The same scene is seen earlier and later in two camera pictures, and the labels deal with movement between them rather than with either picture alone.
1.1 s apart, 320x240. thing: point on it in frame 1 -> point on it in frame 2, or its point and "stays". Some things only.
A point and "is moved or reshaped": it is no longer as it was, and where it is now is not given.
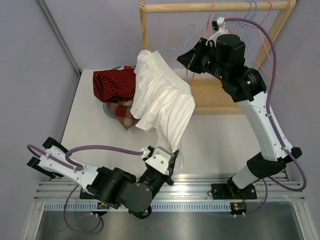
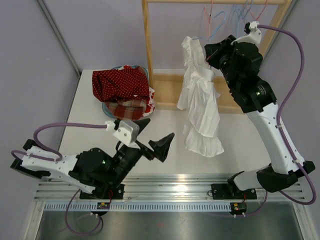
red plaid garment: (121, 110) stays
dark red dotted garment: (115, 85) stays
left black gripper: (169, 178) -> (160, 148)
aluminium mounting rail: (183, 187) stays
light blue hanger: (184, 46) is moved or reshaped
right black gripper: (191, 59) -> (213, 51)
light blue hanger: (242, 33) -> (239, 17)
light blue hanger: (255, 12) -> (241, 17)
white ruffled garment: (163, 102) -> (199, 102)
